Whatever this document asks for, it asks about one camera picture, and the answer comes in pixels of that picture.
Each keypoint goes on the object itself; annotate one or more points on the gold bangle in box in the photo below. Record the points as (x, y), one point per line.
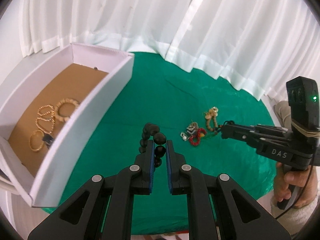
(35, 141)

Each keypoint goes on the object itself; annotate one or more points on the white curtain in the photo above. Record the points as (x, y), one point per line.
(257, 45)

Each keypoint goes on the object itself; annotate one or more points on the black tracking camera box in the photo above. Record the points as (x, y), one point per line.
(303, 99)

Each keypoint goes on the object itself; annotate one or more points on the green velvet cloth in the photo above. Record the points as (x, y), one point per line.
(186, 107)

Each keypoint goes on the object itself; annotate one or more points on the silver charm jewelry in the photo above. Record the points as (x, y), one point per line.
(189, 131)

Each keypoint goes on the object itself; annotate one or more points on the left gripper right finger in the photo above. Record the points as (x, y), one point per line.
(218, 207)

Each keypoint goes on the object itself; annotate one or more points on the gold earrings cluster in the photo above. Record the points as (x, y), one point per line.
(211, 113)

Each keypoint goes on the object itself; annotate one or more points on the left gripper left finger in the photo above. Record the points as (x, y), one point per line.
(101, 208)

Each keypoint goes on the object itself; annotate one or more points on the white cardboard box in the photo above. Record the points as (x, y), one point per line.
(65, 94)

